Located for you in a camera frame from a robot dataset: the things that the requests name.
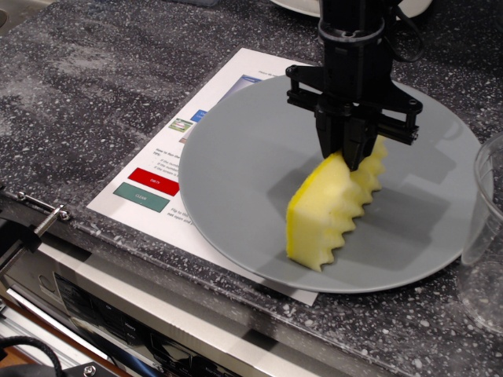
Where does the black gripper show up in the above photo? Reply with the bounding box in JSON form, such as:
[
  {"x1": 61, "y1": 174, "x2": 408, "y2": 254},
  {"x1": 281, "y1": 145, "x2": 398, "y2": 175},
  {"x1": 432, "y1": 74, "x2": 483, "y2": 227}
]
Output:
[{"x1": 286, "y1": 23, "x2": 422, "y2": 171}]

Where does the yellow foam sponge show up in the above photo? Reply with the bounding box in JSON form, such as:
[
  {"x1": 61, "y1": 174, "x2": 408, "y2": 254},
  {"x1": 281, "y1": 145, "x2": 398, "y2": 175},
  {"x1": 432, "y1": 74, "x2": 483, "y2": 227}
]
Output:
[{"x1": 286, "y1": 136, "x2": 387, "y2": 272}]

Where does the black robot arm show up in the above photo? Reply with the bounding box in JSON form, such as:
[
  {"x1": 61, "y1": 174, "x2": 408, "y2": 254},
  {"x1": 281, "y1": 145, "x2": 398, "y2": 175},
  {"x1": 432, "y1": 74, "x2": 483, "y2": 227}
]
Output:
[{"x1": 285, "y1": 1, "x2": 423, "y2": 171}]

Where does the grey round plate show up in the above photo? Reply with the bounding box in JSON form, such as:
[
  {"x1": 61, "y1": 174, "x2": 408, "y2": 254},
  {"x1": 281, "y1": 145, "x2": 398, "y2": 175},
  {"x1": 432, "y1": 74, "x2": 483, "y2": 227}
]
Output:
[{"x1": 179, "y1": 77, "x2": 480, "y2": 294}]

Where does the white dish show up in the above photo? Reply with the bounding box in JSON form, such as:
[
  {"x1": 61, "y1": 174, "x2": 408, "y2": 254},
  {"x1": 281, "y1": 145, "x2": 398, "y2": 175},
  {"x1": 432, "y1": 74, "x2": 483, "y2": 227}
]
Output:
[{"x1": 272, "y1": 0, "x2": 432, "y2": 18}]

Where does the clear plastic cup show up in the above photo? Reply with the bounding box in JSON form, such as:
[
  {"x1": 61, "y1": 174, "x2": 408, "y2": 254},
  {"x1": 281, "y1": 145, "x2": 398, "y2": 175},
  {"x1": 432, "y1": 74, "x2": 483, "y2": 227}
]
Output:
[{"x1": 458, "y1": 133, "x2": 502, "y2": 334}]

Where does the laminated instruction sheet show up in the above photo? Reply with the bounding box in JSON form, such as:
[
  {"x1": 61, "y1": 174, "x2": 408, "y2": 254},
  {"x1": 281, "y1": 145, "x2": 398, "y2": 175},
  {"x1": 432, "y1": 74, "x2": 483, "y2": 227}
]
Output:
[{"x1": 88, "y1": 48, "x2": 317, "y2": 306}]

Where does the stainless dishwasher control panel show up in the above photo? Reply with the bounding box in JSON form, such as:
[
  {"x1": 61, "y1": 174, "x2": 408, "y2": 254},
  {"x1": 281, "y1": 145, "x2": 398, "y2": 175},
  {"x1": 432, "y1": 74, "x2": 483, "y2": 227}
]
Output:
[{"x1": 1, "y1": 244, "x2": 315, "y2": 376}]

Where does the black cable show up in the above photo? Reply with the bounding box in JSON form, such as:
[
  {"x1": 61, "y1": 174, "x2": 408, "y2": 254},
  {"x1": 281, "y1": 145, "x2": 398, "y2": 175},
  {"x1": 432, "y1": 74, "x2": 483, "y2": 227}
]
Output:
[{"x1": 391, "y1": 5, "x2": 426, "y2": 64}]

